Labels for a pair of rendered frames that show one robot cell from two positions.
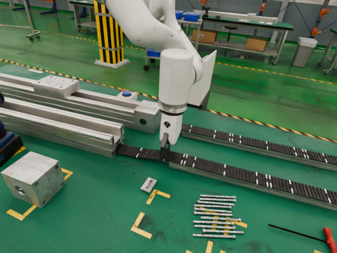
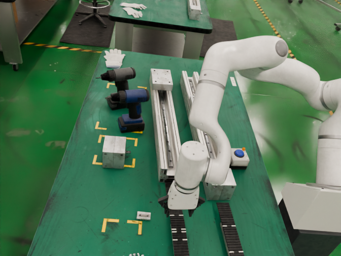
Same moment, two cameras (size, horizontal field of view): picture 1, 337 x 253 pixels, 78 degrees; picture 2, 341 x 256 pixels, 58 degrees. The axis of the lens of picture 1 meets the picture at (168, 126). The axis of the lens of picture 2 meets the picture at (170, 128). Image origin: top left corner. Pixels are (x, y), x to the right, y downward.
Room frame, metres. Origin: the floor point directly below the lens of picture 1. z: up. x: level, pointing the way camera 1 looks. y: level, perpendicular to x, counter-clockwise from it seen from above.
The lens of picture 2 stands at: (0.16, -0.58, 1.77)
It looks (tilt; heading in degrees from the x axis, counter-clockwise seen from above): 39 degrees down; 64
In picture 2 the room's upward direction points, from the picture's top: 10 degrees clockwise
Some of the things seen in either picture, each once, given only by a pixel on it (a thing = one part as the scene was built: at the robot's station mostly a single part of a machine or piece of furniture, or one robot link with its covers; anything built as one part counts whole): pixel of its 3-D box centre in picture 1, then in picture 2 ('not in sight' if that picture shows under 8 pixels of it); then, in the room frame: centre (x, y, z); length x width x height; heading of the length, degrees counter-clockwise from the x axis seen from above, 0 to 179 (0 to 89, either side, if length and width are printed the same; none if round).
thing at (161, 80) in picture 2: not in sight; (161, 81); (0.73, 0.81, 0.87); 0.16 x 0.11 x 0.07; 76
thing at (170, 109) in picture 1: (172, 103); (185, 181); (0.53, -0.01, 1.01); 0.09 x 0.08 x 0.03; 166
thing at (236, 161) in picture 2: (126, 100); (235, 158); (0.91, 0.22, 0.81); 0.10 x 0.08 x 0.06; 166
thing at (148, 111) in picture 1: (149, 115); (222, 184); (0.76, 0.08, 0.83); 0.12 x 0.09 x 0.10; 166
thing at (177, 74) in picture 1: (176, 76); (192, 164); (0.54, -0.01, 1.09); 0.09 x 0.08 x 0.13; 147
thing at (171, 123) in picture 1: (171, 121); (183, 193); (0.53, -0.01, 0.95); 0.10 x 0.07 x 0.11; 166
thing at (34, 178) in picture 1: (39, 175); (117, 152); (0.39, 0.35, 0.83); 0.11 x 0.10 x 0.10; 163
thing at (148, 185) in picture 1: (148, 184); (143, 216); (0.42, 0.05, 0.78); 0.05 x 0.03 x 0.01; 159
